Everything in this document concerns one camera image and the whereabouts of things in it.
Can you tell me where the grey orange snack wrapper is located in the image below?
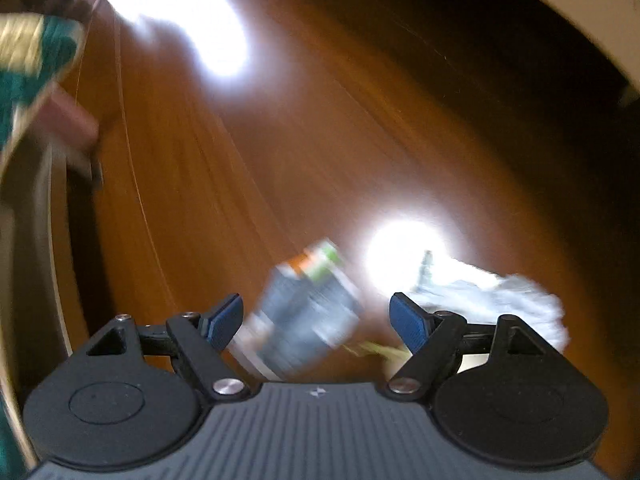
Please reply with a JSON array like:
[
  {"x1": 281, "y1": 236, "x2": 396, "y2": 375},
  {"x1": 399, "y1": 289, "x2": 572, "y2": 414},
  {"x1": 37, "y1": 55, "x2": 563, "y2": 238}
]
[{"x1": 230, "y1": 238, "x2": 362, "y2": 382}]

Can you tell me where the white paper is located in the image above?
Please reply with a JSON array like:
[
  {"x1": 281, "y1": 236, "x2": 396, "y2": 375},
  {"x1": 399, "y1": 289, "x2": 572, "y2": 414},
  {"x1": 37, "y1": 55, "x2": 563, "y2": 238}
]
[{"x1": 408, "y1": 252, "x2": 570, "y2": 352}]

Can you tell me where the wilted cabbage leaf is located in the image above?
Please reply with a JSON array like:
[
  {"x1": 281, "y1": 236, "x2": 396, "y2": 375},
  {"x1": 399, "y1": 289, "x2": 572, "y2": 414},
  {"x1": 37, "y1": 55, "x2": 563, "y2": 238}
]
[{"x1": 343, "y1": 341, "x2": 411, "y2": 361}]

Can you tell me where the green patterned cloth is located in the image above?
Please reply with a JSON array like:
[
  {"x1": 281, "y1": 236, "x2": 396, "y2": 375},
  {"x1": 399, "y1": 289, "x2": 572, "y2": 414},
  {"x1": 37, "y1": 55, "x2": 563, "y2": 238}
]
[{"x1": 1, "y1": 13, "x2": 86, "y2": 150}]

